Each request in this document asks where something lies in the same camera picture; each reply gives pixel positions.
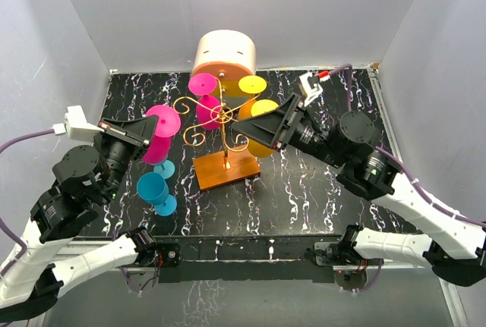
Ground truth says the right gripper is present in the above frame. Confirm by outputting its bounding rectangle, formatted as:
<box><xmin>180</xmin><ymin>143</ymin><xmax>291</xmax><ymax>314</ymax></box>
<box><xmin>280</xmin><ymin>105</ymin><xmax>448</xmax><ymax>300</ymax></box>
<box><xmin>232</xmin><ymin>95</ymin><xmax>347</xmax><ymax>170</ymax></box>

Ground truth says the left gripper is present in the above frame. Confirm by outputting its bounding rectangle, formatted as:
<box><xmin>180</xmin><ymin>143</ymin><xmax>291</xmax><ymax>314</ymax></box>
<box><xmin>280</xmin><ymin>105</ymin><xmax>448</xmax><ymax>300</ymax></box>
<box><xmin>95</xmin><ymin>112</ymin><xmax>160</xmax><ymax>202</ymax></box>

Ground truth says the orange wine glass front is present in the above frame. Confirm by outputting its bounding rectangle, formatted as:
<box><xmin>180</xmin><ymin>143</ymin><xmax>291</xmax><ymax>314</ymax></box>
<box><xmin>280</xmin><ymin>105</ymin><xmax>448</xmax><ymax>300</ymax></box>
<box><xmin>247</xmin><ymin>99</ymin><xmax>279</xmax><ymax>158</ymax></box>

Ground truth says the orange wine glass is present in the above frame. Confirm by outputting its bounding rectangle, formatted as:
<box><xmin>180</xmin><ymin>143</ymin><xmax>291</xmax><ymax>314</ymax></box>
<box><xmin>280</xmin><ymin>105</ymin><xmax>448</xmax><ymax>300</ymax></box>
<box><xmin>237</xmin><ymin>75</ymin><xmax>267</xmax><ymax>123</ymax></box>
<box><xmin>247</xmin><ymin>99</ymin><xmax>279</xmax><ymax>158</ymax></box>

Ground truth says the magenta wine glass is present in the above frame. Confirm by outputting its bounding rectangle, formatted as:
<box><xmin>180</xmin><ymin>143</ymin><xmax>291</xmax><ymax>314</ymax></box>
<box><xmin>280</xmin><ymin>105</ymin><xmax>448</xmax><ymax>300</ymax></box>
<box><xmin>188</xmin><ymin>73</ymin><xmax>221</xmax><ymax>130</ymax></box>
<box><xmin>142</xmin><ymin>105</ymin><xmax>181</xmax><ymax>165</ymax></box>

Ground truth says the blue wine glass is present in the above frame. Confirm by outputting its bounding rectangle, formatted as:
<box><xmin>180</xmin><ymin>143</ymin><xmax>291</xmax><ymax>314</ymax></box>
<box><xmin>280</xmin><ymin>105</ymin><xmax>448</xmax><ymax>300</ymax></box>
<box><xmin>137</xmin><ymin>171</ymin><xmax>177</xmax><ymax>217</ymax></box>
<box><xmin>153</xmin><ymin>159</ymin><xmax>175</xmax><ymax>179</ymax></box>

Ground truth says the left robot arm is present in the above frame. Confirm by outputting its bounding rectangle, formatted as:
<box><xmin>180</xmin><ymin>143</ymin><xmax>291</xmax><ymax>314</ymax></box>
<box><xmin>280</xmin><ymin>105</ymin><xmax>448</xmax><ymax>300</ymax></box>
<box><xmin>1</xmin><ymin>115</ymin><xmax>159</xmax><ymax>326</ymax></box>

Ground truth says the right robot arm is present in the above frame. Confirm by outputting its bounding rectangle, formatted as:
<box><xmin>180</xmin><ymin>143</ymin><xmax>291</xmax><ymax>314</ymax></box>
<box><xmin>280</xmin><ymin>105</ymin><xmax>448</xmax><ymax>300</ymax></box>
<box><xmin>232</xmin><ymin>94</ymin><xmax>485</xmax><ymax>287</ymax></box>

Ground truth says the blue wine glass front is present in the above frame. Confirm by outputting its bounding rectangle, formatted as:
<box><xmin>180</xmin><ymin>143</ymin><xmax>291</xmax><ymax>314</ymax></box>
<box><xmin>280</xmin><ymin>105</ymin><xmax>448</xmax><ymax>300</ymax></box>
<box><xmin>137</xmin><ymin>171</ymin><xmax>177</xmax><ymax>217</ymax></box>

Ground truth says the wooden rack base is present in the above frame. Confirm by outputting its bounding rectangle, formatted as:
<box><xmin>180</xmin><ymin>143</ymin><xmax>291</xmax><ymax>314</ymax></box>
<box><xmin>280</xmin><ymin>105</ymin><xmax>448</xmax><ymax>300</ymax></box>
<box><xmin>193</xmin><ymin>146</ymin><xmax>260</xmax><ymax>191</ymax></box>

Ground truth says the black marble mat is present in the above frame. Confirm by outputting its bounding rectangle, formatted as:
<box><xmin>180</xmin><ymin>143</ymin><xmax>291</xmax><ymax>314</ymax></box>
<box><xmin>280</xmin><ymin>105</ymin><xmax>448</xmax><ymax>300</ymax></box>
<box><xmin>80</xmin><ymin>68</ymin><xmax>417</xmax><ymax>239</ymax></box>

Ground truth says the pink yellow cylinder box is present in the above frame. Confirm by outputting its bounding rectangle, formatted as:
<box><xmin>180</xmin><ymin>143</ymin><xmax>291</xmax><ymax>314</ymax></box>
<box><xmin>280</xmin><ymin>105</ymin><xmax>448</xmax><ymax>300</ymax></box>
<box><xmin>191</xmin><ymin>30</ymin><xmax>256</xmax><ymax>97</ymax></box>

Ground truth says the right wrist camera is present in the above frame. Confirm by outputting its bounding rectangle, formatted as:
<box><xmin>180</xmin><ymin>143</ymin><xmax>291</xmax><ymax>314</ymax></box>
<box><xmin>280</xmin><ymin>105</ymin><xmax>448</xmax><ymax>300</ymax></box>
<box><xmin>298</xmin><ymin>71</ymin><xmax>330</xmax><ymax>108</ymax></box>

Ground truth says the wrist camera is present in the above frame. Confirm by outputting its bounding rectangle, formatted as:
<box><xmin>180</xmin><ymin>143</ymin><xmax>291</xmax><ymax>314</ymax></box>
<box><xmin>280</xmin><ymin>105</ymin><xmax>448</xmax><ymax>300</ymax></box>
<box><xmin>52</xmin><ymin>105</ymin><xmax>103</xmax><ymax>143</ymax></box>
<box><xmin>298</xmin><ymin>71</ymin><xmax>330</xmax><ymax>108</ymax></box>

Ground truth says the gold wire glass rack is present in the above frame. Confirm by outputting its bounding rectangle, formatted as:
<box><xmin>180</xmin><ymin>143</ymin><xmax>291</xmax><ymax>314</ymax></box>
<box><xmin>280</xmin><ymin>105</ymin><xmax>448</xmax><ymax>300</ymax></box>
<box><xmin>172</xmin><ymin>73</ymin><xmax>267</xmax><ymax>169</ymax></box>

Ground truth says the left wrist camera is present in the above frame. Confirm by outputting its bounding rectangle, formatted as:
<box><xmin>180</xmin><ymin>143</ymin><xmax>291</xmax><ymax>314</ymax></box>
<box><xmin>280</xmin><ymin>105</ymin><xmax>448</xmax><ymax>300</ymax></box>
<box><xmin>52</xmin><ymin>105</ymin><xmax>103</xmax><ymax>143</ymax></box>

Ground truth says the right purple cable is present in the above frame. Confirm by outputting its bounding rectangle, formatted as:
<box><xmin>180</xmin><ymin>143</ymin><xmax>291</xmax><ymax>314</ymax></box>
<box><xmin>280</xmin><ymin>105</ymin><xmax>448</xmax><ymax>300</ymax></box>
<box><xmin>328</xmin><ymin>63</ymin><xmax>486</xmax><ymax>229</ymax></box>

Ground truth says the purple cable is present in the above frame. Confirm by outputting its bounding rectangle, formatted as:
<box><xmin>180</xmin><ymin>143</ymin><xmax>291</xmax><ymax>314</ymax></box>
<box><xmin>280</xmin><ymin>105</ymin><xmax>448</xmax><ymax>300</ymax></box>
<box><xmin>0</xmin><ymin>129</ymin><xmax>56</xmax><ymax>278</ymax></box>
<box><xmin>328</xmin><ymin>63</ymin><xmax>486</xmax><ymax>229</ymax></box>

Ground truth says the aluminium frame rail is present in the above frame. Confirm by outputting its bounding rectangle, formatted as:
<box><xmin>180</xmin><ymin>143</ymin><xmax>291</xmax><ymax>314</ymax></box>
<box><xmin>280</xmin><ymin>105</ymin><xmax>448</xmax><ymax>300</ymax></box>
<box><xmin>37</xmin><ymin>235</ymin><xmax>468</xmax><ymax>327</ymax></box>

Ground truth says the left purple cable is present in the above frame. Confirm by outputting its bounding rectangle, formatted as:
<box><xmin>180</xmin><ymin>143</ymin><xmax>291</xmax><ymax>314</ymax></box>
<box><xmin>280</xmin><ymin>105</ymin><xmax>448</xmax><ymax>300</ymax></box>
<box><xmin>0</xmin><ymin>129</ymin><xmax>56</xmax><ymax>278</ymax></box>

